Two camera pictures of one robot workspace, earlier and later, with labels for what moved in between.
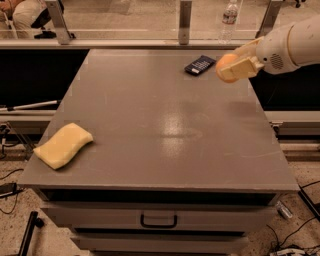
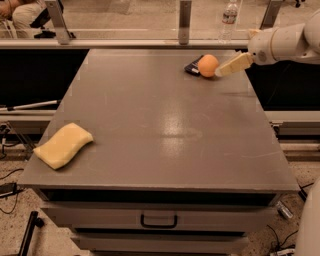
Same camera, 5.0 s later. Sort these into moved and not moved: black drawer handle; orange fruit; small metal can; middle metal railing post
Moved: orange fruit
Not moved: middle metal railing post; small metal can; black drawer handle
